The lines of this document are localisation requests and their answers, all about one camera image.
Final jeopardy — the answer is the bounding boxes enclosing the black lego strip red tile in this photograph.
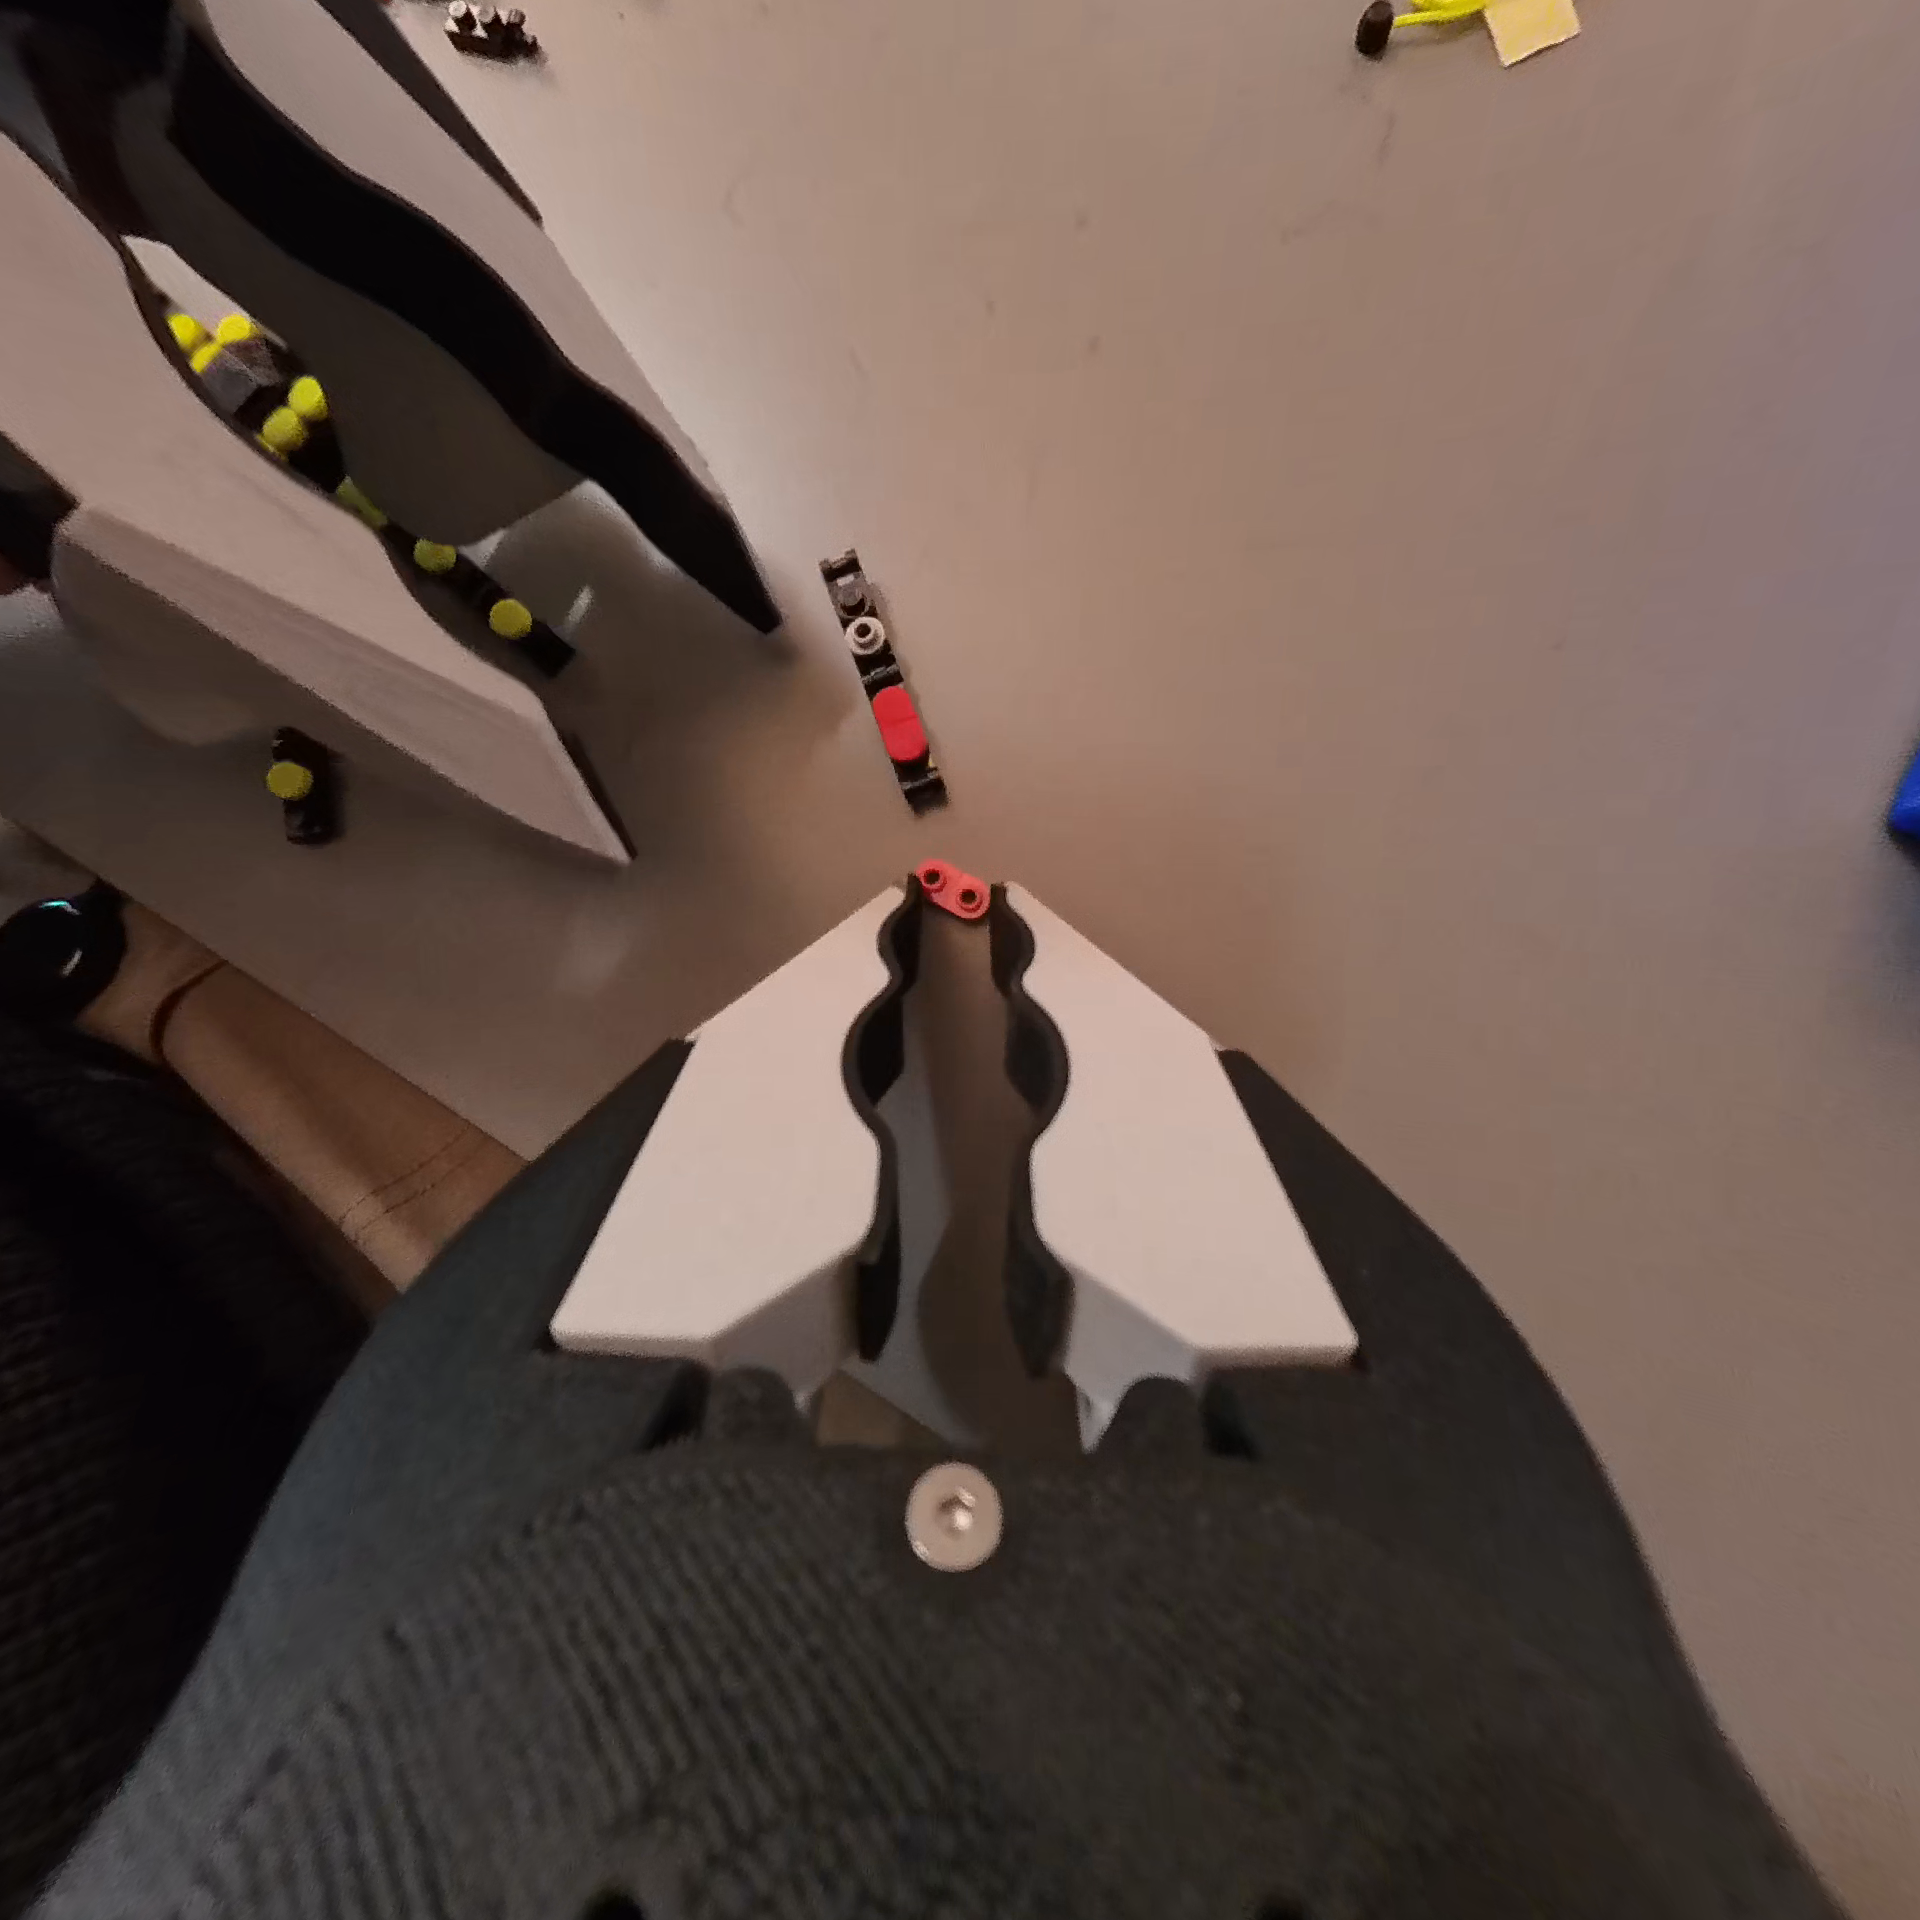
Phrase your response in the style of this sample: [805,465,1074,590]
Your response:
[819,549,951,816]

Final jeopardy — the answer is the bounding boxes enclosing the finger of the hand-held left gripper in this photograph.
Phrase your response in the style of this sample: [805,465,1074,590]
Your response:
[0,128,637,869]
[151,0,786,636]

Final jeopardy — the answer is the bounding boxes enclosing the beige tape piece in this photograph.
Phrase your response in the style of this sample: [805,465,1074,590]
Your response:
[1475,0,1583,67]

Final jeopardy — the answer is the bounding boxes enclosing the yellow black lego spider model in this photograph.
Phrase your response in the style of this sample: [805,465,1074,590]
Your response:
[168,306,578,846]

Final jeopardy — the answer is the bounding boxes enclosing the person's left forearm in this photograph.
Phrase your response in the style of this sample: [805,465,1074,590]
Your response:
[70,915,243,1074]

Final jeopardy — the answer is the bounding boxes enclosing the wristwatch with mesh band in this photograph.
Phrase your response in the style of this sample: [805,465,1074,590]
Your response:
[0,883,133,1041]

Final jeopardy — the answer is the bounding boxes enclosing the person's black sweater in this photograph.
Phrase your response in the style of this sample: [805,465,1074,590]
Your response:
[0,1020,377,1912]

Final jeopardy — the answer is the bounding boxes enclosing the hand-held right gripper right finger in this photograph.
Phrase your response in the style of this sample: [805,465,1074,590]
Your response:
[985,883,1359,1425]

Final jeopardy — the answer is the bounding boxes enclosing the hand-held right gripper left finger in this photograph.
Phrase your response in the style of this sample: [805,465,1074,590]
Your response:
[549,878,924,1414]

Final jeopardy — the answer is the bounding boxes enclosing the yellow cord with black ends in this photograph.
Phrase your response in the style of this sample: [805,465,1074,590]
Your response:
[1355,0,1497,63]

